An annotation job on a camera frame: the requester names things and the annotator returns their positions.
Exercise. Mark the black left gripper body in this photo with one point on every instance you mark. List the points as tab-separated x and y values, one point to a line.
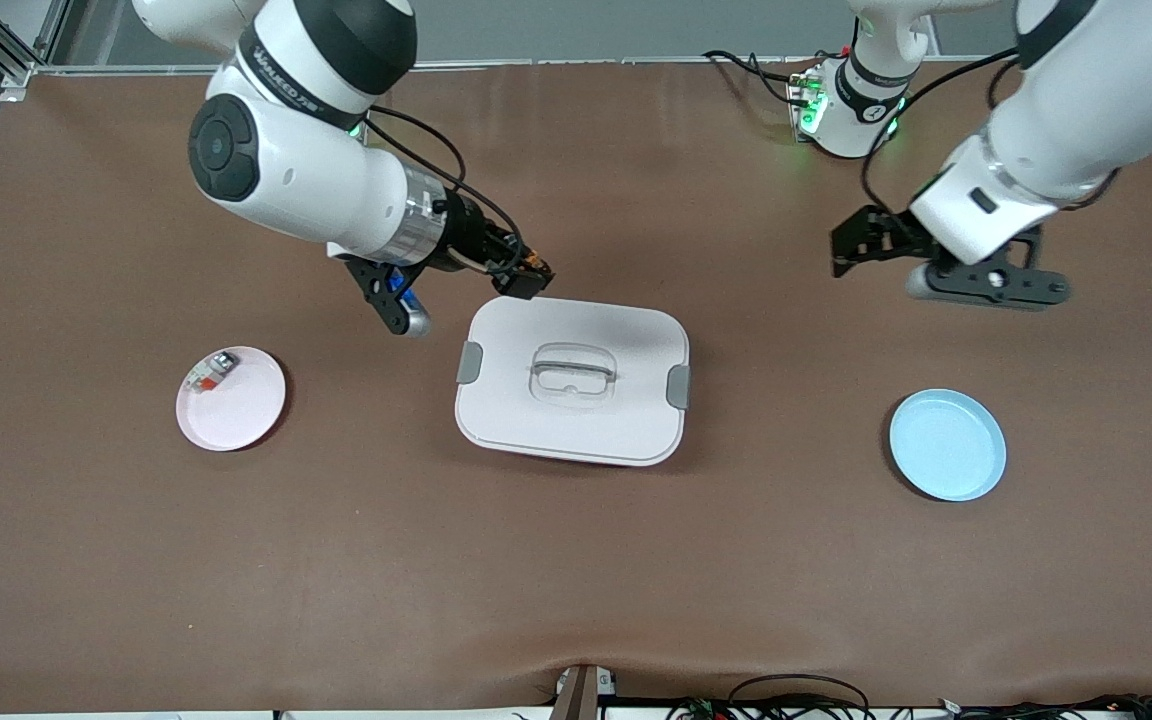
884	238

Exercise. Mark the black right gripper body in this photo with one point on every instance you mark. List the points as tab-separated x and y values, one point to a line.
468	239

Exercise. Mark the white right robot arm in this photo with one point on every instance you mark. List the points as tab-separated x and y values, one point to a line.
296	180

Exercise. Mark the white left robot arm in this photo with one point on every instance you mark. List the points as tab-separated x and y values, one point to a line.
1066	120

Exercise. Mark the white lidded storage box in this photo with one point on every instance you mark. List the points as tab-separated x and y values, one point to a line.
576	430

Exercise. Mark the light blue round plate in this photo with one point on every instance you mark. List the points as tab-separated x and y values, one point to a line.
946	450

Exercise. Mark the brown table cover mat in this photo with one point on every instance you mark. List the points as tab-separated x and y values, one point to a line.
576	570

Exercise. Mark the pink round plate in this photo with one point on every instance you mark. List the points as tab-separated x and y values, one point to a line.
231	425

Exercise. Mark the metal table edge rail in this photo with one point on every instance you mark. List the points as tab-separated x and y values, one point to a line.
536	63

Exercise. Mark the white switch with orange end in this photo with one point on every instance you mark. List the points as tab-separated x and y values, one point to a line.
208	375

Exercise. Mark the table edge clamp bracket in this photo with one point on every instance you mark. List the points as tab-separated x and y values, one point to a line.
584	692

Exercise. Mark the aluminium frame profile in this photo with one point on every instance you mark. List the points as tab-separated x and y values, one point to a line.
6	62

